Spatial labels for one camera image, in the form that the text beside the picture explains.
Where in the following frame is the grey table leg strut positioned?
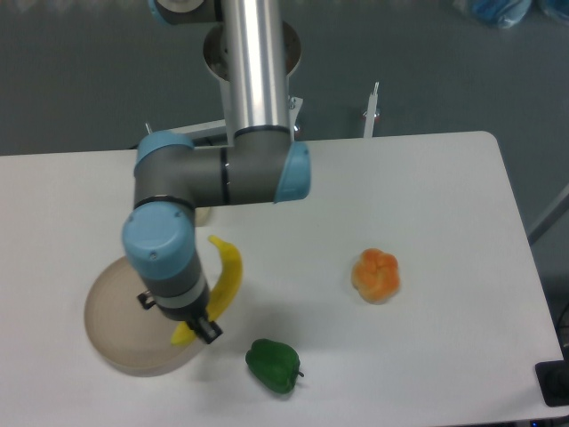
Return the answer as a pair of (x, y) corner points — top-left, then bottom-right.
(526, 184), (569, 246)

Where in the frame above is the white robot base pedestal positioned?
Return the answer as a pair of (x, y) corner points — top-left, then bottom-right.
(203, 21), (301, 146)

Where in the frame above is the blue plastic bag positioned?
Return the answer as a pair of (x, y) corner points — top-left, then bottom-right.
(467, 0), (532, 29)

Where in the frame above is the black device at edge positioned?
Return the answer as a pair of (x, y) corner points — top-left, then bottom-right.
(535, 360), (568, 407)

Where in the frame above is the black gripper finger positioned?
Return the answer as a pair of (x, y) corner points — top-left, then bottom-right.
(186, 315), (222, 344)

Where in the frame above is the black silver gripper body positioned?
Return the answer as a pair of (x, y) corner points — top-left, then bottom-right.
(137, 276), (210, 321)

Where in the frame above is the white pear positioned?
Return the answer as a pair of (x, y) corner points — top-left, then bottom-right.
(195, 207), (212, 227)

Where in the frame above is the beige round plate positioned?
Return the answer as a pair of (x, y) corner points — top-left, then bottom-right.
(84, 257), (205, 377)

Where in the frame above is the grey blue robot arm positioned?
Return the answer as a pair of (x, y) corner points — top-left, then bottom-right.
(122, 1), (311, 343)

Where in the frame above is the yellow banana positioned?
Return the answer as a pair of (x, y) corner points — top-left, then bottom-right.
(169, 235), (244, 347)

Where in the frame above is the orange knotted bread roll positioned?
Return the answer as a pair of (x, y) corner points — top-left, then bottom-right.
(350, 248), (401, 304)

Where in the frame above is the green bell pepper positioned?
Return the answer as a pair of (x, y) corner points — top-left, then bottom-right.
(245, 339), (304, 395)

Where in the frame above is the white right table bracket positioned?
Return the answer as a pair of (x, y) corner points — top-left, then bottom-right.
(363, 82), (380, 139)

